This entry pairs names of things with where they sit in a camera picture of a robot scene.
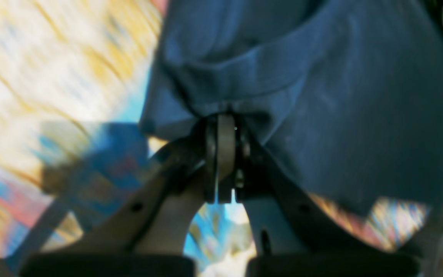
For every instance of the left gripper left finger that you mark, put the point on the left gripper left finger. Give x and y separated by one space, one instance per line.
145 238

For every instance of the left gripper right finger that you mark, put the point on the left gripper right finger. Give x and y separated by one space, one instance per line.
293 237

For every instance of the dark blue t-shirt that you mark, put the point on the dark blue t-shirt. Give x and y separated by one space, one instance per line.
345 95

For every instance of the patterned tablecloth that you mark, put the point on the patterned tablecloth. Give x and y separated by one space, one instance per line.
68 70

